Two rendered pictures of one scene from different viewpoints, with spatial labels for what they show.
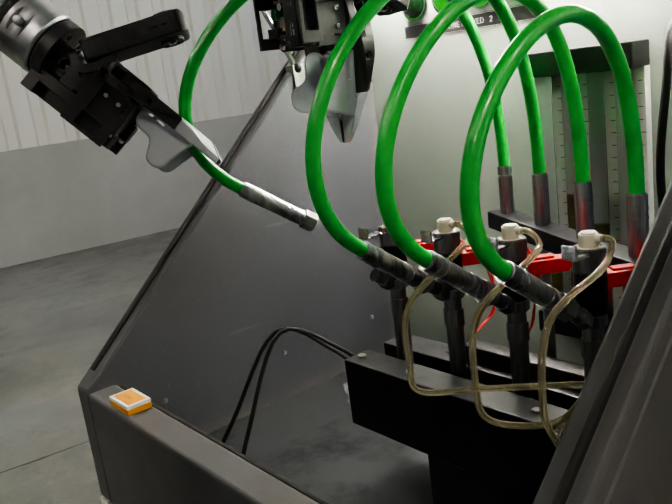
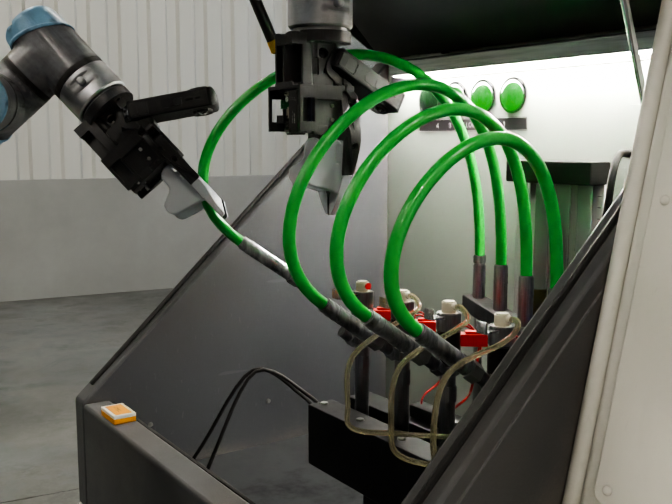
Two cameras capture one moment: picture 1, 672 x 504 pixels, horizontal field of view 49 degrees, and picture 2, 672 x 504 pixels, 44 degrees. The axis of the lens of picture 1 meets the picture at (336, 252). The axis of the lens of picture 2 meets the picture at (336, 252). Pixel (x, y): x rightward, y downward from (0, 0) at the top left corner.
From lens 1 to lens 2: 0.26 m
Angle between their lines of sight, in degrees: 7
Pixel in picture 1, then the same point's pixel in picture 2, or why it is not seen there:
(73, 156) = (115, 194)
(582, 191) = (524, 283)
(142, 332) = (140, 358)
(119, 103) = (150, 157)
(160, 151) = (177, 201)
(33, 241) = (58, 277)
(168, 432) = (144, 441)
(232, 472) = (189, 475)
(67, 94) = (109, 144)
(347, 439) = (307, 484)
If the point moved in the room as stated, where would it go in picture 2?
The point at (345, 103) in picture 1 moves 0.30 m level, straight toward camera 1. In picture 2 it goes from (331, 182) to (293, 200)
